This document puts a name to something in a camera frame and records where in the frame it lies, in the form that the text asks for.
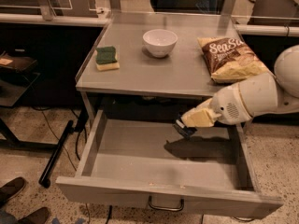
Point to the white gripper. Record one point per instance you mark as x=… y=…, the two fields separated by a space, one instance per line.
x=228 y=104

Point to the dark blue rxbar wrapper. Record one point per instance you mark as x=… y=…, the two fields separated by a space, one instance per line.
x=183 y=130

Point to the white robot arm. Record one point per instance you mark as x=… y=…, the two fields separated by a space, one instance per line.
x=267 y=93

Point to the grey open top drawer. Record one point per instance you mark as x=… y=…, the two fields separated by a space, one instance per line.
x=126 y=161

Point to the sea salt chips bag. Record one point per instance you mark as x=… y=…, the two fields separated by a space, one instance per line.
x=230 y=60

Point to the grey cabinet table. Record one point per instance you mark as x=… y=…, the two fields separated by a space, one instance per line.
x=181 y=74

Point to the white ceramic bowl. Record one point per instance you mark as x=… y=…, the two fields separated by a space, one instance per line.
x=159 y=42

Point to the green and yellow sponge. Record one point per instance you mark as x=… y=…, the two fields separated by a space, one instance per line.
x=106 y=59

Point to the black stand leg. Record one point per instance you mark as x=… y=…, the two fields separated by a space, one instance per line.
x=44 y=180

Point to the dark side table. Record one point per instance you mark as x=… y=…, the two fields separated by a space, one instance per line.
x=16 y=77

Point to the brown shoe lower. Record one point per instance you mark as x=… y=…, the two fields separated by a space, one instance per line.
x=39 y=216

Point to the metal drawer handle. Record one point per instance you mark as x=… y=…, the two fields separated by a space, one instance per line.
x=165 y=205

